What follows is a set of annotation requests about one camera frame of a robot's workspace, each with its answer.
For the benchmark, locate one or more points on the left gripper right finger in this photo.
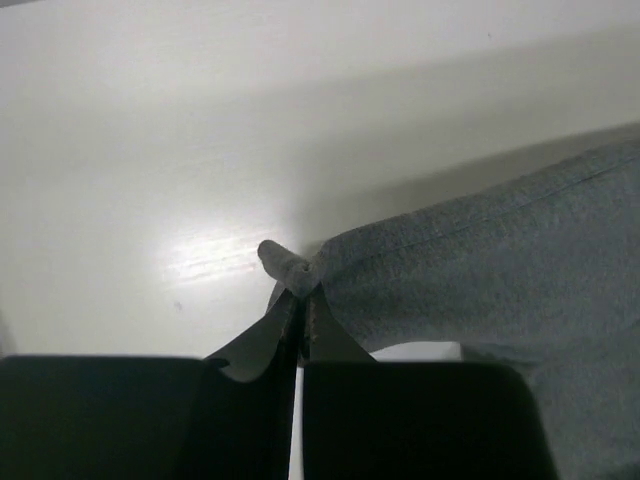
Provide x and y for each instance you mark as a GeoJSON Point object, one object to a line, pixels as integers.
{"type": "Point", "coordinates": [364, 419]}

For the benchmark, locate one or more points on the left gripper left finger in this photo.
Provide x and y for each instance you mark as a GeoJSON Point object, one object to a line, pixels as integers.
{"type": "Point", "coordinates": [225, 416]}

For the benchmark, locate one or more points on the grey shorts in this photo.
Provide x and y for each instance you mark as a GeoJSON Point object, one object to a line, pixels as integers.
{"type": "Point", "coordinates": [540, 273]}

